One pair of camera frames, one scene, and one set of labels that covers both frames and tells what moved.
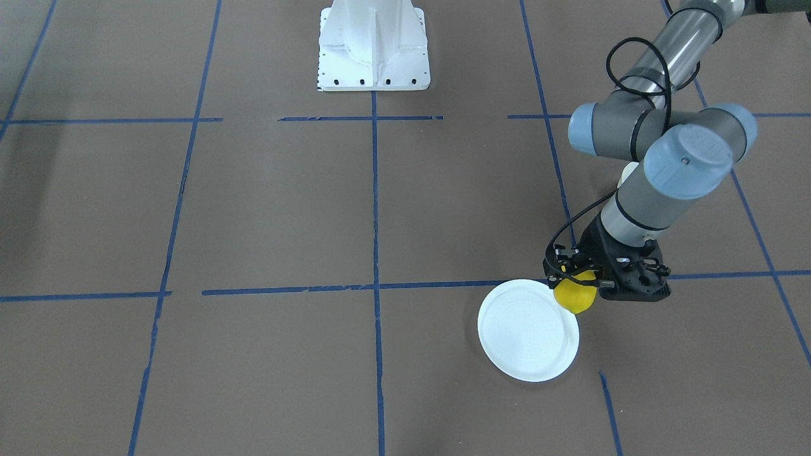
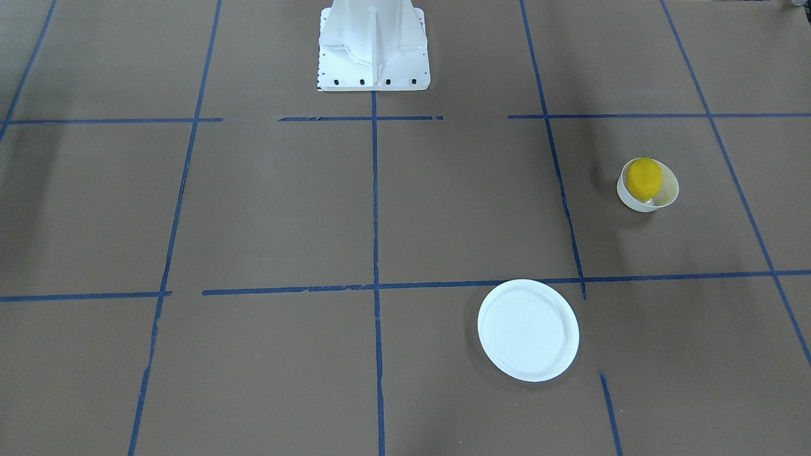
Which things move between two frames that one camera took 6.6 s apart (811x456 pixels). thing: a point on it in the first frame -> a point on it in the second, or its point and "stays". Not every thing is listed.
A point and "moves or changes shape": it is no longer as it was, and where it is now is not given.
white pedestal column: x=372 y=45 stays
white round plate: x=525 y=333 stays
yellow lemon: x=576 y=297 moves or changes shape
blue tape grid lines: x=194 y=120 stays
